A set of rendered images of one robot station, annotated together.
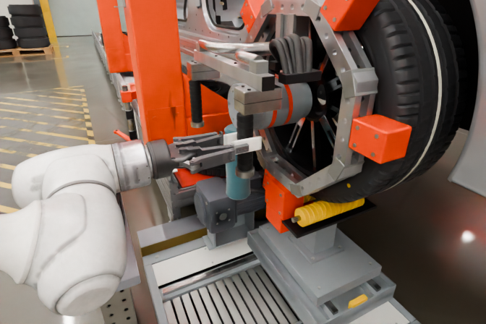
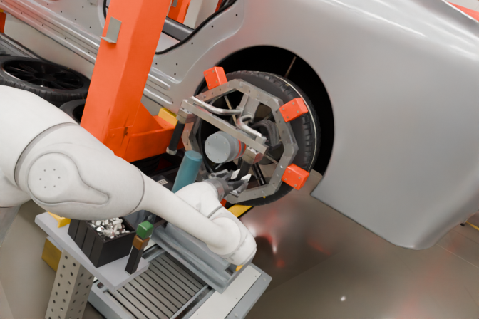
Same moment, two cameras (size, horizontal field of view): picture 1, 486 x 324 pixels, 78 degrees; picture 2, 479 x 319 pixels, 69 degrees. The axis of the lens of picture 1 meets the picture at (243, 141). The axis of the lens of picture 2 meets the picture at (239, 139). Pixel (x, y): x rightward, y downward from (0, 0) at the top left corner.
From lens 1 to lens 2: 0.98 m
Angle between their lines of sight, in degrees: 39
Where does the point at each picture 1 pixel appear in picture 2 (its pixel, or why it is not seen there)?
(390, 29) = (306, 126)
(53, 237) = (243, 232)
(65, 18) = not seen: outside the picture
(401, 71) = (307, 147)
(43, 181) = (202, 206)
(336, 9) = (290, 113)
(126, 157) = (218, 190)
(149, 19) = (137, 60)
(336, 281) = not seen: hidden behind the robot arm
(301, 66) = (276, 141)
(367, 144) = (293, 180)
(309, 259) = not seen: hidden behind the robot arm
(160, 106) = (117, 126)
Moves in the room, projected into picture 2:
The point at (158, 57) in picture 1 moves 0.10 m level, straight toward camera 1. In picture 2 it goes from (131, 88) to (144, 98)
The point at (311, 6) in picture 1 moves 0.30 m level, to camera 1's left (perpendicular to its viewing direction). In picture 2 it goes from (274, 104) to (216, 92)
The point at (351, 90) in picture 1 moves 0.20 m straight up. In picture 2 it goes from (289, 153) to (310, 111)
